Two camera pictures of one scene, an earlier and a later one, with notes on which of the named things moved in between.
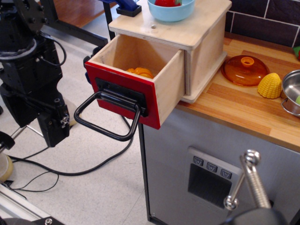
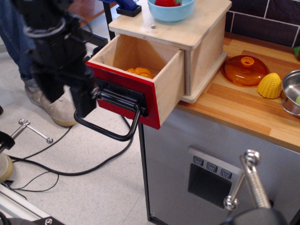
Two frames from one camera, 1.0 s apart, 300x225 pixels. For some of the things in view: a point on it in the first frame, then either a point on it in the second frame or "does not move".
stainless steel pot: [291, 86] does not move
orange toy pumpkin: [141, 71] does not move
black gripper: [25, 102] → [78, 77]
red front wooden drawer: [143, 78] does not move
